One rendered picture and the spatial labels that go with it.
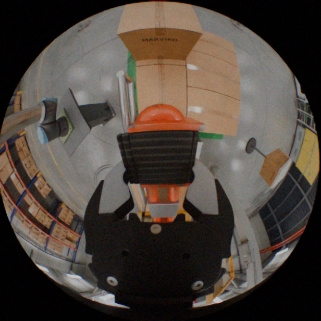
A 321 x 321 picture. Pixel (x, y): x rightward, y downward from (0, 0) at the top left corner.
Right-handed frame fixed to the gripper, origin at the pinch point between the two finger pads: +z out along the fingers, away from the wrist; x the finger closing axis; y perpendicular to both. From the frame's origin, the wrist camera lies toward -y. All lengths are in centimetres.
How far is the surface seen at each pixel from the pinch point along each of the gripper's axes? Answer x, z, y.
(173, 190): 2.2, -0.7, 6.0
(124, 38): -16, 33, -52
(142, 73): -13, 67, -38
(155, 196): -1.0, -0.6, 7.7
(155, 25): -1, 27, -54
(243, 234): 96, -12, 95
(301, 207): 1077, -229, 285
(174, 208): 2.8, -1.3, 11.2
